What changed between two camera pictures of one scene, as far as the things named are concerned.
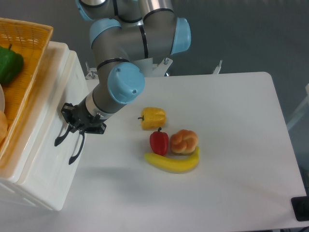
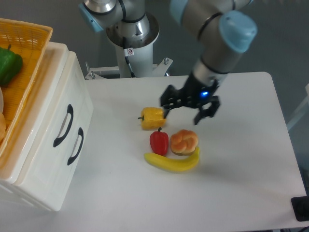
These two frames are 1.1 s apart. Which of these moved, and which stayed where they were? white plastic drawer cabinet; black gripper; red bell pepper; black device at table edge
Moved: black gripper
Stayed: red bell pepper; white plastic drawer cabinet; black device at table edge
